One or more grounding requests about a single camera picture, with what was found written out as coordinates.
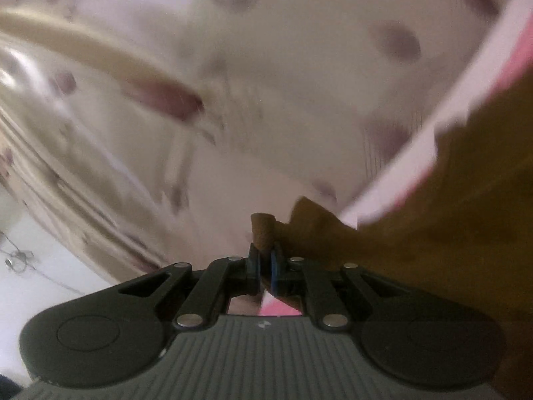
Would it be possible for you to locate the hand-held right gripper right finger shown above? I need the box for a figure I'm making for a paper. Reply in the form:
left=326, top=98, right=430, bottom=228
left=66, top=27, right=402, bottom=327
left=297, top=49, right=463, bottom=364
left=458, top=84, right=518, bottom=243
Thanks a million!
left=270, top=247, right=411, bottom=331

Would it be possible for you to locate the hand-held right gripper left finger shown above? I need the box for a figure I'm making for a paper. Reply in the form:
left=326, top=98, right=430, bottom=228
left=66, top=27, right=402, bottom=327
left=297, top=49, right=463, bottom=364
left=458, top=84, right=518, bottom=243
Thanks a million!
left=118, top=243, right=262, bottom=331

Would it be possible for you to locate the brown garment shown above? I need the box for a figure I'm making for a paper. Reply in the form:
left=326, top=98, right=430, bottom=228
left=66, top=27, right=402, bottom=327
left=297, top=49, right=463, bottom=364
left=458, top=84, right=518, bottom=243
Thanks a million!
left=250, top=56, right=533, bottom=400

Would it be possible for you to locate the pink checked bed sheet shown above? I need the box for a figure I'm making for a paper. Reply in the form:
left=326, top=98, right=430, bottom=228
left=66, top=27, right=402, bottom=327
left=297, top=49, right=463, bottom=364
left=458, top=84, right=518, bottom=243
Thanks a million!
left=260, top=0, right=533, bottom=317

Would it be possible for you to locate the leaf print curtain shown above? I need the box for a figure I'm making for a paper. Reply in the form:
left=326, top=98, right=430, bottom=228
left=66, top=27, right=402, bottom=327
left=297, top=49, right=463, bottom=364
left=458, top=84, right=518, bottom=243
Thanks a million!
left=0, top=0, right=502, bottom=278

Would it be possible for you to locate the thin grey wire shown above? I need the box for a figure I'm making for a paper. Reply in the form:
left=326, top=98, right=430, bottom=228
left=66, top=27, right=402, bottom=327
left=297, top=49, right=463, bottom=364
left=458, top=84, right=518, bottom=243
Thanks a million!
left=0, top=231, right=86, bottom=296

